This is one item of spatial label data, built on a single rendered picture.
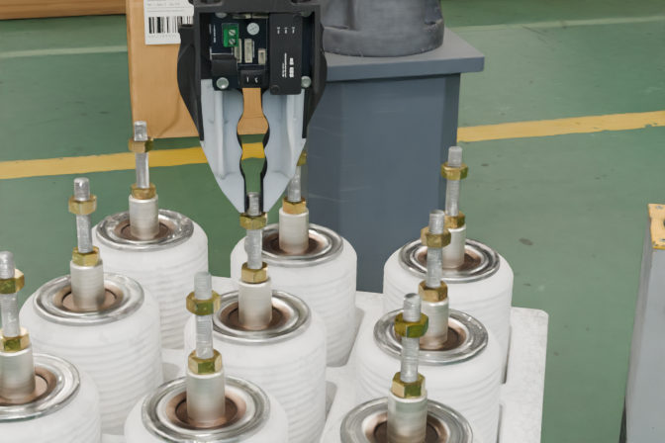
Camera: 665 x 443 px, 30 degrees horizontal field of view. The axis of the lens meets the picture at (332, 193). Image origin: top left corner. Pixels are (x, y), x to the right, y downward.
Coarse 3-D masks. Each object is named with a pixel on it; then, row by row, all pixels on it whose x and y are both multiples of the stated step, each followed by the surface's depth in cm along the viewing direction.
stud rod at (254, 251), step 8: (256, 192) 80; (248, 200) 80; (256, 200) 80; (248, 208) 80; (256, 208) 80; (248, 232) 81; (256, 232) 80; (248, 240) 81; (256, 240) 81; (248, 248) 81; (256, 248) 81; (248, 256) 81; (256, 256) 81; (248, 264) 81; (256, 264) 81
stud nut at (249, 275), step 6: (246, 264) 82; (264, 264) 82; (246, 270) 81; (252, 270) 81; (258, 270) 81; (264, 270) 81; (246, 276) 81; (252, 276) 81; (258, 276) 81; (264, 276) 82; (252, 282) 81
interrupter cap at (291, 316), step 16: (224, 304) 84; (272, 304) 85; (288, 304) 85; (304, 304) 85; (224, 320) 83; (272, 320) 83; (288, 320) 83; (304, 320) 82; (224, 336) 80; (240, 336) 80; (256, 336) 81; (272, 336) 80; (288, 336) 81
